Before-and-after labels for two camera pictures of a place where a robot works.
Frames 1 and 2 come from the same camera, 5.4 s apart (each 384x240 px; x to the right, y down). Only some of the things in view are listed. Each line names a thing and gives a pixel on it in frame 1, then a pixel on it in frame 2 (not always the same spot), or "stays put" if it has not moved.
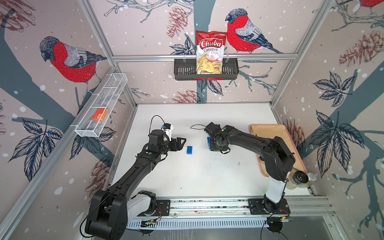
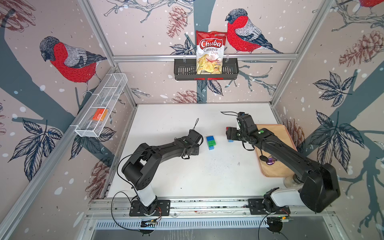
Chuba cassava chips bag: [210, 47] stays put
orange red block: [98, 113] stays put
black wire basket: [185, 69] stays put
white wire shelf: [96, 113] stays put
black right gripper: [221, 149] -> [230, 133]
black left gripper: [179, 146] -> [197, 152]
